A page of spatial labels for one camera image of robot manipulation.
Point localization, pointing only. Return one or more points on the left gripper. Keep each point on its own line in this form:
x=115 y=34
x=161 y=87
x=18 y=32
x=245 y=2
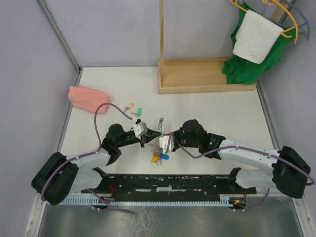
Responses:
x=150 y=135

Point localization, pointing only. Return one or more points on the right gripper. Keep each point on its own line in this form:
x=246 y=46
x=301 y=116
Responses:
x=175 y=133

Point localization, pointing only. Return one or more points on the metal keyring plate with keys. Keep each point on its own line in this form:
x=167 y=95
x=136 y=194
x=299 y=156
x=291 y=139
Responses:
x=158 y=155

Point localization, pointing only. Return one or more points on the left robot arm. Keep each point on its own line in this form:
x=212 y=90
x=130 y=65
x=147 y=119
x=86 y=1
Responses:
x=62 y=175

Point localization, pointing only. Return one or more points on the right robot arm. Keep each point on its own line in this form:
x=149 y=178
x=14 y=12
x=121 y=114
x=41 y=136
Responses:
x=283 y=169

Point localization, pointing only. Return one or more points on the green tag key left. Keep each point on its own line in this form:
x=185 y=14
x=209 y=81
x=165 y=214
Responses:
x=138 y=113

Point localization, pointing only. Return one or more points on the yellow tag key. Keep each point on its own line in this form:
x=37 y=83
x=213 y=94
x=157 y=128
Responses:
x=128 y=107

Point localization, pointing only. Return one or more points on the wooden rack stand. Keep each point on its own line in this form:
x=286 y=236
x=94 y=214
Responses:
x=199 y=75

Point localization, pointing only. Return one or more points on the pink folded towel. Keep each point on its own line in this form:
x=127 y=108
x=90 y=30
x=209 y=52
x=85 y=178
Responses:
x=86 y=98

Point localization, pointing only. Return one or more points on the green cloth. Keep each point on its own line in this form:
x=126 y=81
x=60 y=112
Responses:
x=241 y=71

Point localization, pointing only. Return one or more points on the white towel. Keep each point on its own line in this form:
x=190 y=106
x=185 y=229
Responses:
x=255 y=37

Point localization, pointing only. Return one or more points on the grey-green hanger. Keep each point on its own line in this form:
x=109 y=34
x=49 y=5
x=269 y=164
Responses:
x=291 y=4

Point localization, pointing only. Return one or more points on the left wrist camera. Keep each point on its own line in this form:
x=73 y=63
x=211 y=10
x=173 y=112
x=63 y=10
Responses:
x=139 y=128

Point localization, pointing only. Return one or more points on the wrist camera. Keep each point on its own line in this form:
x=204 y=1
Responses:
x=166 y=143
x=139 y=128

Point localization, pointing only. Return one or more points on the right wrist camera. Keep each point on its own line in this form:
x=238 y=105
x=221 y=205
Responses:
x=166 y=143

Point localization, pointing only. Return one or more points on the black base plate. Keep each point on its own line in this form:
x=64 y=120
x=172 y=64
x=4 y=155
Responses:
x=164 y=188

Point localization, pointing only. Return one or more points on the metal corner frame post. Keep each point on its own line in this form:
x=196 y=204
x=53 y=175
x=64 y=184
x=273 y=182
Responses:
x=58 y=33

